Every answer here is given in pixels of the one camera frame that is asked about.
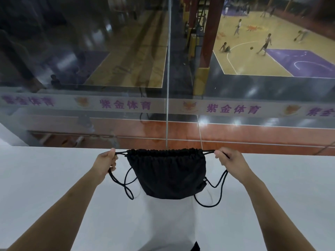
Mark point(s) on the person's right hand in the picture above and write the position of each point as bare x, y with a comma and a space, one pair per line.
233, 164

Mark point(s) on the person's right forearm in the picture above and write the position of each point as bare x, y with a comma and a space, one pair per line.
277, 216

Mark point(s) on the yellow pillar padding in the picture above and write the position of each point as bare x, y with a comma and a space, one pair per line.
201, 82

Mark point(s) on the person's left forearm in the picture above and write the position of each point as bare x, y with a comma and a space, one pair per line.
60, 214

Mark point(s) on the glass railing panel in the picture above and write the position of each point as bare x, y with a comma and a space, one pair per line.
261, 83
78, 62

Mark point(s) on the person's right thumb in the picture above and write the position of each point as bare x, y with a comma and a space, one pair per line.
221, 152

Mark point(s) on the person's white shirt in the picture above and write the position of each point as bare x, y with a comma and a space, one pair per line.
170, 224

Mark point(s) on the person's black trousers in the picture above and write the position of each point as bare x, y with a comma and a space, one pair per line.
195, 246

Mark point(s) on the red steel pillar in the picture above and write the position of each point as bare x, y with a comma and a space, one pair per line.
209, 33

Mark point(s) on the person's left hand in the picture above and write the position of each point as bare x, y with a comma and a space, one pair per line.
103, 163

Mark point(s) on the frosted banner strip on glass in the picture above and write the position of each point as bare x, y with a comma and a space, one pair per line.
167, 105

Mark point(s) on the person's left thumb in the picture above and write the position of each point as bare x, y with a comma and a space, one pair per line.
111, 152

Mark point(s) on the yellow padded post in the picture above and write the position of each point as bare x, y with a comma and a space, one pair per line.
195, 43

